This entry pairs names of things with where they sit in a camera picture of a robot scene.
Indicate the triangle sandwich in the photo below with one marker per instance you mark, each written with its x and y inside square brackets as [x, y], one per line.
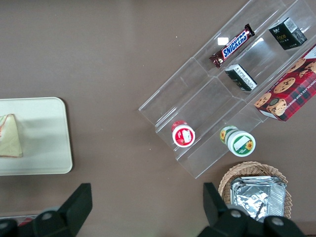
[11, 140]

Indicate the red-lidded small jar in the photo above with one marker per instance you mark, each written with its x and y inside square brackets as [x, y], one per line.
[184, 135]

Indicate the Snickers chocolate bar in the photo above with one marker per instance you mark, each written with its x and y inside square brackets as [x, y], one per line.
[233, 47]

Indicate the light tan wicker basket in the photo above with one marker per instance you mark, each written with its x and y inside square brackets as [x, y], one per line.
[249, 169]

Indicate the small black printed box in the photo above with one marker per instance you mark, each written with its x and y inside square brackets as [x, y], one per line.
[240, 77]

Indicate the aluminium foil container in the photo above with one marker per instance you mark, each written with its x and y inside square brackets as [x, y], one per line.
[256, 197]

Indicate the clear acrylic stepped display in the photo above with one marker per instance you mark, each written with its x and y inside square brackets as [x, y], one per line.
[197, 93]

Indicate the white rectangular plastic tray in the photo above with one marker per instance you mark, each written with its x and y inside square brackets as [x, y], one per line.
[42, 138]

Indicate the red plaid cookie box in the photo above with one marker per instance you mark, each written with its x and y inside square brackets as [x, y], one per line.
[291, 93]

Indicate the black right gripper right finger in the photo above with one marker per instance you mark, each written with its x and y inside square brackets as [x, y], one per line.
[227, 224]

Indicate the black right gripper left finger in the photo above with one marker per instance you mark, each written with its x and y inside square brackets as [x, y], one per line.
[66, 217]

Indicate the green sunflower jar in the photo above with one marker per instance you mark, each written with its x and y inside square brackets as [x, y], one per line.
[240, 144]

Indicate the black Face box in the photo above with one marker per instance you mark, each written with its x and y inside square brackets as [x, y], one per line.
[286, 35]

